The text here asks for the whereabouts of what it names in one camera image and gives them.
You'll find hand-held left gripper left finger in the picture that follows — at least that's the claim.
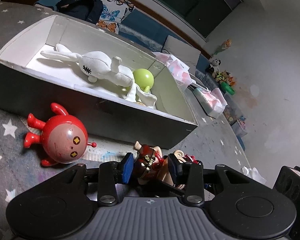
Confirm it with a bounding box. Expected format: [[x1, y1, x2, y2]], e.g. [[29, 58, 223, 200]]
[[44, 152, 135, 206]]

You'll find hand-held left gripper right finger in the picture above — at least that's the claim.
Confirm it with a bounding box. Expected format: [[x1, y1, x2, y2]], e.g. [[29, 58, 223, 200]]
[[167, 153, 255, 205]]

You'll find cartoon boy toy figure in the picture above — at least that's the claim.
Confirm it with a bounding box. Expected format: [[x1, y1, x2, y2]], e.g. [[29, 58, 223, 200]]
[[162, 149, 205, 190]]

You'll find red-coated toy figure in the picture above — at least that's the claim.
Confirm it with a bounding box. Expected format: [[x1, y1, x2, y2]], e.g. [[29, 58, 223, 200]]
[[133, 141, 165, 180]]

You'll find green round toy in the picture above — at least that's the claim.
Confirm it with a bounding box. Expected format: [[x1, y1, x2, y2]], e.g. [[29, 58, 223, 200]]
[[121, 68, 155, 100]]

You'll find grey cardboard box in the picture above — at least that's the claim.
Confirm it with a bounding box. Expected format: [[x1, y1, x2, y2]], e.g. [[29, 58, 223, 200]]
[[0, 14, 199, 150]]

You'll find white plush rabbit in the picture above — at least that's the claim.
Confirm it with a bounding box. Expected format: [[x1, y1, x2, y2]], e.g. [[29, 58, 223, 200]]
[[40, 43, 158, 110]]

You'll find crumpled white tissue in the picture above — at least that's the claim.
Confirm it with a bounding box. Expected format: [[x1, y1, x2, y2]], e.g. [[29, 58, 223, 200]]
[[241, 166, 267, 184]]

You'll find red round toy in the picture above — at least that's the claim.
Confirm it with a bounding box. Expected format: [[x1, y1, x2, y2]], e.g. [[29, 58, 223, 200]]
[[24, 102, 97, 167]]

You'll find clear plastic storage box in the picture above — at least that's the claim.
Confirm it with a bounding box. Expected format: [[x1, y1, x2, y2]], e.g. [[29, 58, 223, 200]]
[[231, 116, 248, 137]]

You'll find pink and white tissue pack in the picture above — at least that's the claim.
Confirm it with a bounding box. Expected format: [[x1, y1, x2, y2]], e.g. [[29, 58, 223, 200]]
[[152, 51, 194, 90], [192, 87, 228, 118]]

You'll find green plush toy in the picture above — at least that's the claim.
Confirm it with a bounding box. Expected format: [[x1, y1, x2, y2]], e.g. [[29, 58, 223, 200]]
[[220, 82, 236, 95]]

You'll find orange plush toy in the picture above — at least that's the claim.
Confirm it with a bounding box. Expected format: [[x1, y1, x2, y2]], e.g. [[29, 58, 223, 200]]
[[214, 70, 237, 84]]

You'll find panda plush toy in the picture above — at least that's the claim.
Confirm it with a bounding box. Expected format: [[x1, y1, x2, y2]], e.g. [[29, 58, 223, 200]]
[[205, 58, 222, 73]]

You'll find white cushion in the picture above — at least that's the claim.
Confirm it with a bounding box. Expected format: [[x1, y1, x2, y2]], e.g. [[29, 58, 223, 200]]
[[162, 35, 202, 67]]

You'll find blue sofa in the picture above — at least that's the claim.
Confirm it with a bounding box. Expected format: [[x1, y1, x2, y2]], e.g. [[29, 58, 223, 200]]
[[35, 0, 215, 80]]

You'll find butterfly print pillow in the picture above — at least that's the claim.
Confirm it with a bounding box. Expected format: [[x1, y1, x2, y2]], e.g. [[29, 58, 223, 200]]
[[76, 0, 135, 34]]

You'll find black backpack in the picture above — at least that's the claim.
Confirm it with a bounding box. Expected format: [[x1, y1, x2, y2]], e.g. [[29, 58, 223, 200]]
[[55, 0, 103, 25]]

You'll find dark window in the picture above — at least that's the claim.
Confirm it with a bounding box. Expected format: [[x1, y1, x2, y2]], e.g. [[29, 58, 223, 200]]
[[124, 0, 242, 39]]

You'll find flower wall decoration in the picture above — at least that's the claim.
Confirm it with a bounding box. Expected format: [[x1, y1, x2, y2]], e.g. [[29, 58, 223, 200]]
[[214, 39, 232, 55]]

